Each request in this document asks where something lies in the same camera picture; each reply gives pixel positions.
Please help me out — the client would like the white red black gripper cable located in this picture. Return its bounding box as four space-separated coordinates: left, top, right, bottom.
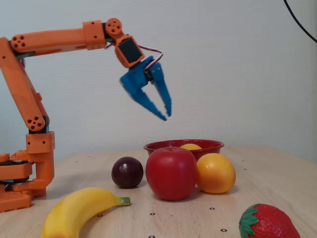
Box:
105 42 164 71

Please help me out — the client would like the yellow toy banana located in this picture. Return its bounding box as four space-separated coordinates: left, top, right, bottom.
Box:
41 187 131 238

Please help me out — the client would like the dark purple toy plum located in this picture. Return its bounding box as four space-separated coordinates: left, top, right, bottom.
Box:
111 156 144 188

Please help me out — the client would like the red toy apple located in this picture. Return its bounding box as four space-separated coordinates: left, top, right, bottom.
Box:
145 146 199 201

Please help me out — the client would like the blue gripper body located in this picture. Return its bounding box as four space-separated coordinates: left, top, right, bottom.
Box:
120 56 155 101

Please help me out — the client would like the toy orange fruit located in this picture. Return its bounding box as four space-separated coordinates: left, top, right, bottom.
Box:
196 153 236 194

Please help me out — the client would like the red speckled bowl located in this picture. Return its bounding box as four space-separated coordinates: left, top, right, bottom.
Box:
143 139 225 162

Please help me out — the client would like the thin black hanging cable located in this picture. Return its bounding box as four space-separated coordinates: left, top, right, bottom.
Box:
283 0 317 43

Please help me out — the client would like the yellow toy lemon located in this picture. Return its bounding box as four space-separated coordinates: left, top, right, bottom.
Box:
180 143 203 151

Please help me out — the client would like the orange robot base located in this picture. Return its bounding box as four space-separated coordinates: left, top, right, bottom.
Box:
0 153 33 214

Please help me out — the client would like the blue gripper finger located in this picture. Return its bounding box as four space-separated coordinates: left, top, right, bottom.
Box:
149 62 172 118
134 88 167 121

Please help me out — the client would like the red toy strawberry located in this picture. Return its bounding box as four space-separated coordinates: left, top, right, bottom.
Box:
238 203 301 238

